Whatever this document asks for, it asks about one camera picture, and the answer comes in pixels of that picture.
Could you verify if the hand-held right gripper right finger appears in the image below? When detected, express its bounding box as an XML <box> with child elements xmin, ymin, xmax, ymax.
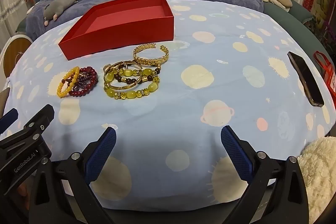
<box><xmin>220</xmin><ymin>125</ymin><xmax>310</xmax><ymax>224</ymax></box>

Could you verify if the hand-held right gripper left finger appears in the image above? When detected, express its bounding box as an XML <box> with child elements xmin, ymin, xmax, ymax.
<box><xmin>28</xmin><ymin>126</ymin><xmax>117</xmax><ymax>224</ymax></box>

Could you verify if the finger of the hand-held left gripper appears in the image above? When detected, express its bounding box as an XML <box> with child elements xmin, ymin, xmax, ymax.
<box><xmin>0</xmin><ymin>104</ymin><xmax>55</xmax><ymax>151</ymax></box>
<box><xmin>0</xmin><ymin>109</ymin><xmax>19</xmax><ymax>132</ymax></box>

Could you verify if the yellow bead bracelet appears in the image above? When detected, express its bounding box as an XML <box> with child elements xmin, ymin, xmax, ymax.
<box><xmin>56</xmin><ymin>67</ymin><xmax>80</xmax><ymax>98</ymax></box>

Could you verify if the dark red bead bracelet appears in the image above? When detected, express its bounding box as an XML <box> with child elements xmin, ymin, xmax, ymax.
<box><xmin>62</xmin><ymin>67</ymin><xmax>99</xmax><ymax>97</ymax></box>

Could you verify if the purple bead bracelet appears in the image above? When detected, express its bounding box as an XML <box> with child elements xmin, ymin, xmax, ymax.
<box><xmin>72</xmin><ymin>73</ymin><xmax>92</xmax><ymax>88</ymax></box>

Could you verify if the yellow-green bead bracelet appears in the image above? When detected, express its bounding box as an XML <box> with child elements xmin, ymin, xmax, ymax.
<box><xmin>104</xmin><ymin>68</ymin><xmax>160</xmax><ymax>101</ymax></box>

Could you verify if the thin gold bangle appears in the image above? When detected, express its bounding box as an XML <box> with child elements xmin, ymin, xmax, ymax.
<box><xmin>104</xmin><ymin>61</ymin><xmax>144</xmax><ymax>91</ymax></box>

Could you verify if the dark wooden bead bracelet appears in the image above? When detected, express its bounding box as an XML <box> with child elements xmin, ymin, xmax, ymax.
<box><xmin>115</xmin><ymin>68</ymin><xmax>161</xmax><ymax>86</ymax></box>

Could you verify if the gold chain cuff bracelet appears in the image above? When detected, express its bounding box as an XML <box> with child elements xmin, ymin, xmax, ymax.
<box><xmin>133</xmin><ymin>43</ymin><xmax>170</xmax><ymax>67</ymax></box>

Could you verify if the red cardboard box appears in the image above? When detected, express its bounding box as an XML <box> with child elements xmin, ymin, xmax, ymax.
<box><xmin>58</xmin><ymin>0</ymin><xmax>175</xmax><ymax>61</ymax></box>

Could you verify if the brown wooden board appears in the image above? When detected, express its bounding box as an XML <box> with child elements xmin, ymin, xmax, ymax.
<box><xmin>0</xmin><ymin>88</ymin><xmax>9</xmax><ymax>117</ymax></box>

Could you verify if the round wooden white-rimmed stool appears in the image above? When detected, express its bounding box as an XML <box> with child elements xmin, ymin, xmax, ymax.
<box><xmin>0</xmin><ymin>34</ymin><xmax>33</xmax><ymax>80</ymax></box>

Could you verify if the white fluffy blanket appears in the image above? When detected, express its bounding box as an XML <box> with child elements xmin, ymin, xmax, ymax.
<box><xmin>298</xmin><ymin>136</ymin><xmax>336</xmax><ymax>224</ymax></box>

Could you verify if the black smartphone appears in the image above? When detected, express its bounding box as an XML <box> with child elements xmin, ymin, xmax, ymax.
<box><xmin>287</xmin><ymin>51</ymin><xmax>325</xmax><ymax>107</ymax></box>

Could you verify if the white lace curtain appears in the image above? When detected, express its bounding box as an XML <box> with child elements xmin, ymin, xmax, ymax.
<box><xmin>0</xmin><ymin>0</ymin><xmax>34</xmax><ymax>38</ymax></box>

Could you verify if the grey plush toy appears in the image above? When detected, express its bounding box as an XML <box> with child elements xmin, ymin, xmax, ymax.
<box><xmin>43</xmin><ymin>0</ymin><xmax>79</xmax><ymax>28</ymax></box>

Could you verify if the red bag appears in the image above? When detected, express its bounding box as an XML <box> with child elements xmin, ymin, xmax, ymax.
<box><xmin>314</xmin><ymin>51</ymin><xmax>336</xmax><ymax>99</ymax></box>

